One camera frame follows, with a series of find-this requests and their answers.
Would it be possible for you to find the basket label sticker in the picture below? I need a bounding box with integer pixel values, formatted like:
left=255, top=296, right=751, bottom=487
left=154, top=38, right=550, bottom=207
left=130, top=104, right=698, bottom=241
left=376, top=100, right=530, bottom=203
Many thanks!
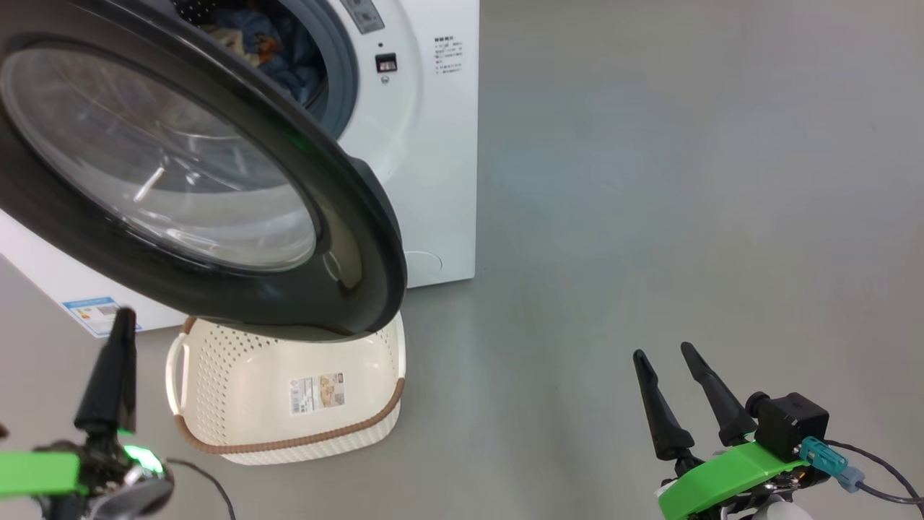
left=289, top=373, right=346, bottom=416

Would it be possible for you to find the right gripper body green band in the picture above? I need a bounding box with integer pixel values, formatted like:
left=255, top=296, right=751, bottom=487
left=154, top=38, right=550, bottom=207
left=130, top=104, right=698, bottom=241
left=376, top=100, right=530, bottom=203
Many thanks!
left=655, top=441, right=831, bottom=520

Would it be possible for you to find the white washing machine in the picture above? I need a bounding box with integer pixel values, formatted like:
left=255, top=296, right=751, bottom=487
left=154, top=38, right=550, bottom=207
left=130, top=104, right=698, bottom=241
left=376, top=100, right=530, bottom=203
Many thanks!
left=0, top=0, right=481, bottom=338

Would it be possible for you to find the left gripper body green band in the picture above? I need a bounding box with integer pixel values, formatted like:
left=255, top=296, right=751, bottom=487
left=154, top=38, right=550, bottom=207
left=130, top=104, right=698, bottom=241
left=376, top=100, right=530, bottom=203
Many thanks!
left=0, top=432, right=175, bottom=520

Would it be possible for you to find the cream perforated laundry basket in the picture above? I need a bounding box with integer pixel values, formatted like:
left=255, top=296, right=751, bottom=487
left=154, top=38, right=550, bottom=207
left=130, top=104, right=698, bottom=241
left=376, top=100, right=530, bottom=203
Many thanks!
left=165, top=311, right=406, bottom=465

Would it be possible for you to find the blue energy label sticker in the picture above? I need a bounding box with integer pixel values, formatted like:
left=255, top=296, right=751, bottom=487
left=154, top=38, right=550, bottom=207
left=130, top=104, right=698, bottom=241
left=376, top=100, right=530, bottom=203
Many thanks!
left=63, top=296, right=143, bottom=338

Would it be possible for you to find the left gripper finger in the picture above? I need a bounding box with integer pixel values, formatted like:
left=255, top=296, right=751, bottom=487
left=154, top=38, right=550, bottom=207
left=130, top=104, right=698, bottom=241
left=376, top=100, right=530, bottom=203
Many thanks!
left=74, top=307, right=139, bottom=436

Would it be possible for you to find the blue printed garment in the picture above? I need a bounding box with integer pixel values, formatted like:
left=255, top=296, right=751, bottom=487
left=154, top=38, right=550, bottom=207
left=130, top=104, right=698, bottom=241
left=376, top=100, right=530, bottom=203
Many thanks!
left=199, top=7, right=329, bottom=105

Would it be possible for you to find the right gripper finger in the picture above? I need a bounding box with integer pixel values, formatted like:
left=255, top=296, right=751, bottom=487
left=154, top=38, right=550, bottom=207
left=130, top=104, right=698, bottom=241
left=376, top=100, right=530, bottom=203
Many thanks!
left=632, top=350, right=696, bottom=462
left=680, top=342, right=757, bottom=447

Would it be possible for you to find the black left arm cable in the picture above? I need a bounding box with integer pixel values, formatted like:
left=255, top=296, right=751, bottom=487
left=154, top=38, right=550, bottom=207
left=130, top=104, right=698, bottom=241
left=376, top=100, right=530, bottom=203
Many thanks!
left=166, top=459, right=237, bottom=520

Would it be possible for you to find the dark grey glass washer door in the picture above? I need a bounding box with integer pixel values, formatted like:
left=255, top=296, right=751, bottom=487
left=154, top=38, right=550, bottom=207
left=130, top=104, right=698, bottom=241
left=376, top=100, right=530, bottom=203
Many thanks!
left=0, top=0, right=407, bottom=340

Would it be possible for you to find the teal right camera connector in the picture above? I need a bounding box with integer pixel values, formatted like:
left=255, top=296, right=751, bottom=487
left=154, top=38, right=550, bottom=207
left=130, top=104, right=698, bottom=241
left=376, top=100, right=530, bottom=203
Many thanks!
left=800, top=435, right=865, bottom=493

